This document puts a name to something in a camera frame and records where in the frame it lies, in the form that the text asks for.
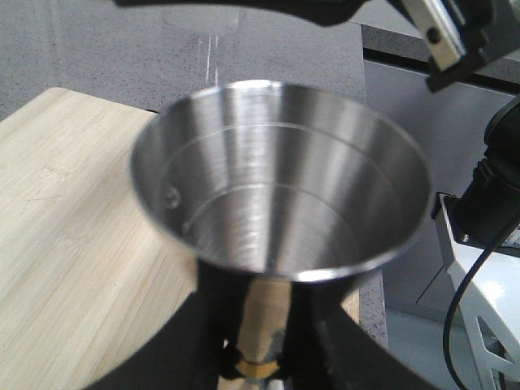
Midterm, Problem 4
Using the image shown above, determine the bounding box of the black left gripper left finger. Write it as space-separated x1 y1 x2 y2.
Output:
91 262 225 389

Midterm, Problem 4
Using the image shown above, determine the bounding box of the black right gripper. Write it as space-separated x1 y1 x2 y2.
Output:
390 1 519 93

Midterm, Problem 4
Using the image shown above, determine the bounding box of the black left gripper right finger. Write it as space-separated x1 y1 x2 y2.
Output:
284 279 434 389

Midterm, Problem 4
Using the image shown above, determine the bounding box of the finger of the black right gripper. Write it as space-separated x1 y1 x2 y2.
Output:
113 0 366 28

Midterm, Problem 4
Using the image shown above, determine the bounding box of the silver double-cone steel jigger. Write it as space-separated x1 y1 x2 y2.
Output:
130 80 433 389

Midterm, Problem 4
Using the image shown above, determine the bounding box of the clear glass measuring beaker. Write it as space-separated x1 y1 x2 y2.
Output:
162 5 241 86

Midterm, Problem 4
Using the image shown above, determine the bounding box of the light wooden cutting board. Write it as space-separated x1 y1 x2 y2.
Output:
0 86 361 390

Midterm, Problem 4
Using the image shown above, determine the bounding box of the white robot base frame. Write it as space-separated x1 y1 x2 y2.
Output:
432 193 519 389

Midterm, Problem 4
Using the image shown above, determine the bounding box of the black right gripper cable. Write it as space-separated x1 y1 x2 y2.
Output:
442 219 520 390

